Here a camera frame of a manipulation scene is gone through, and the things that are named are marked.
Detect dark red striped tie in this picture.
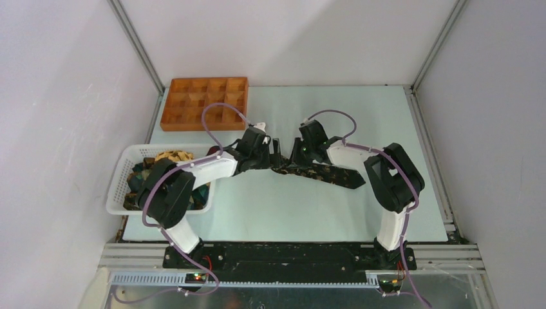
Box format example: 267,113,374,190
207,145,223,156

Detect wooden compartment tray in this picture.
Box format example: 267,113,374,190
160,77,249,131

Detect green gold patterned tie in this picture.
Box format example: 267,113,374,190
123,149,211,211

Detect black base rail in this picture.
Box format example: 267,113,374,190
162,241,417,283

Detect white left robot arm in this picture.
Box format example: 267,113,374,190
136,126,281,268

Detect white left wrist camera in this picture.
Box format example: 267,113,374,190
252,122,270,144

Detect aluminium frame rail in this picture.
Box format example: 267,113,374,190
99,241,485,288

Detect white plastic basket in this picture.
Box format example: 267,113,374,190
106,144,212,216

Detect black gold floral tie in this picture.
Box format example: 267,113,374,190
272,164,366,189

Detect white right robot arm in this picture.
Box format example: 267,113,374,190
290,120,425,269

